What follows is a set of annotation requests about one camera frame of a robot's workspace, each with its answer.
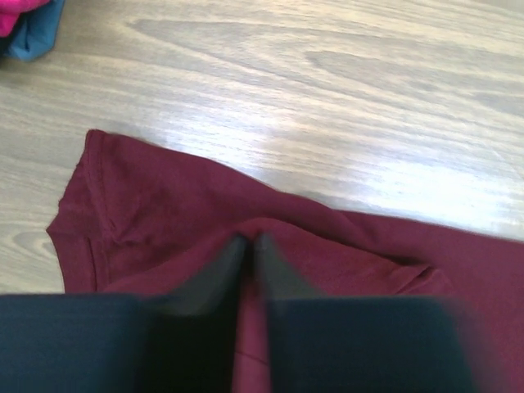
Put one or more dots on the folded pink t shirt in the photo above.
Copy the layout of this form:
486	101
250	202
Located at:
12	9

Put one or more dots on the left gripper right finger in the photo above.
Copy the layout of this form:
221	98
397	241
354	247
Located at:
320	343

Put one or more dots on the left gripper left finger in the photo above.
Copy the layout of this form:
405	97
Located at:
182	341

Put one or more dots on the folded blue t shirt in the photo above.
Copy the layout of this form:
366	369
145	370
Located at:
34	34

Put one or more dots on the maroon t shirt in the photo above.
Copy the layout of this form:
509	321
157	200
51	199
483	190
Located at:
139	218

